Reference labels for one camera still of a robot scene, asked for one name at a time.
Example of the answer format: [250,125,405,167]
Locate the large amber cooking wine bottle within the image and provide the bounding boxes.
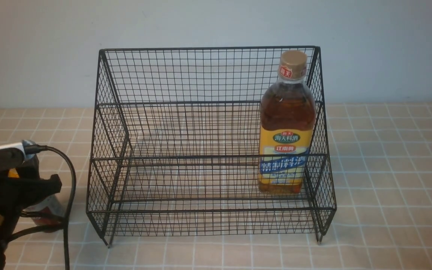
[258,50,317,194]

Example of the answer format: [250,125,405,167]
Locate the black wire mesh shelf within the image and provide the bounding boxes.
[86,45,337,246]

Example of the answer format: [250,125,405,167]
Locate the small red sauce bottle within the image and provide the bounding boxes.
[8,169,66,228]

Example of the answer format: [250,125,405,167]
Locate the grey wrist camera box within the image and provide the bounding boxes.
[0,140,41,171]

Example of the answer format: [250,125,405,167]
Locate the black cable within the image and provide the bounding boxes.
[4,144,77,270]

